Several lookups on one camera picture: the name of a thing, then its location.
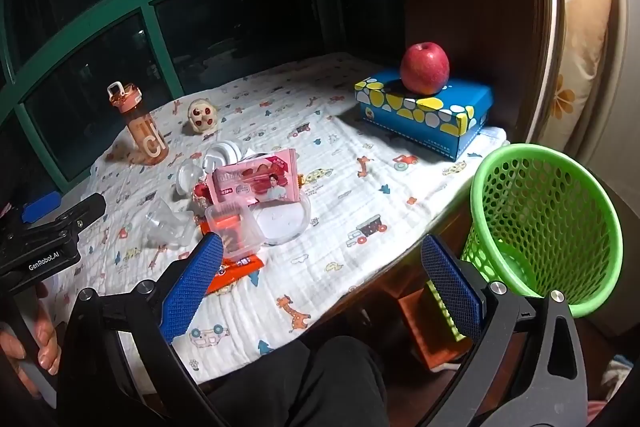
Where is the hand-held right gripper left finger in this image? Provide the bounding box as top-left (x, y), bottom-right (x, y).
top-left (55, 232), bottom-right (236, 427)

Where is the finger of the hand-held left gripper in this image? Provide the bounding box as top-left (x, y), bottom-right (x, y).
top-left (27, 193), bottom-right (107, 244)
top-left (0, 192), bottom-right (63, 235)

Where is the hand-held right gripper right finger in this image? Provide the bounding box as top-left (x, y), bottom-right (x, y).
top-left (420, 234), bottom-right (593, 427)

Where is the orange snack wrapper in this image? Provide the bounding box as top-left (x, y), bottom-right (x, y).
top-left (200, 219), bottom-right (265, 295)

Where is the clear plastic cup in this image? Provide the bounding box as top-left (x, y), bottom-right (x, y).
top-left (145, 197), bottom-right (197, 250)

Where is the clear plastic container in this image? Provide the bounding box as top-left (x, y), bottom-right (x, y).
top-left (205, 201), bottom-right (266, 260)

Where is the white foam block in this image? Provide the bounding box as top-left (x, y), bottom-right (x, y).
top-left (250, 199), bottom-right (313, 248)

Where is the pink wet wipe packet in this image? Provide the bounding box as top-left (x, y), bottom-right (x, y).
top-left (211, 148), bottom-right (302, 208)

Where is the white round plastic lid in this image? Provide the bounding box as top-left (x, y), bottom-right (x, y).
top-left (202, 142), bottom-right (266, 174)

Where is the green mesh basket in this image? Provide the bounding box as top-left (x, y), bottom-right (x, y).
top-left (460, 143), bottom-right (623, 319)

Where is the person's left hand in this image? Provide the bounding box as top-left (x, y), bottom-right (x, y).
top-left (0, 282), bottom-right (63, 400)

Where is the orange plastic object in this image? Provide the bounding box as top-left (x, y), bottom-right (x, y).
top-left (400, 282), bottom-right (476, 370)

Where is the orange water bottle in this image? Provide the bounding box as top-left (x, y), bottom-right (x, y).
top-left (106, 81), bottom-right (170, 166)

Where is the white printed blanket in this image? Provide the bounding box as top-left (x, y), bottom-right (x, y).
top-left (82, 52), bottom-right (511, 385)

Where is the blue spotted tissue box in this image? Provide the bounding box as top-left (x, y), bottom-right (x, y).
top-left (354, 69), bottom-right (493, 162)

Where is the person's leg in black trousers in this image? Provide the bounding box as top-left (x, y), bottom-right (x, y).
top-left (200, 334), bottom-right (401, 427)

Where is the small cream plush toy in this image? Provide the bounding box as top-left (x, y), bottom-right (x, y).
top-left (186, 99), bottom-right (221, 134)

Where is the red apple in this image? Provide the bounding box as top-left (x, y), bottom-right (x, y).
top-left (400, 42), bottom-right (450, 96)

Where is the cream floral pillow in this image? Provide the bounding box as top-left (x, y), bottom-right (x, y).
top-left (545, 0), bottom-right (640, 158)

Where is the green window frame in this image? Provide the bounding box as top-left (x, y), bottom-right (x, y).
top-left (0, 0), bottom-right (401, 192)

